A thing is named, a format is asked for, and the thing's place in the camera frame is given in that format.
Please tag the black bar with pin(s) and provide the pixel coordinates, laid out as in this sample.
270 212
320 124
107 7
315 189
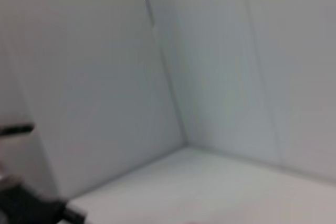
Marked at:
15 129

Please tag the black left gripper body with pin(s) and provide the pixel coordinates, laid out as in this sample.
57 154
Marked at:
29 208

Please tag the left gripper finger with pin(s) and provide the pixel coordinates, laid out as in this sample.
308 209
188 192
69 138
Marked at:
76 214

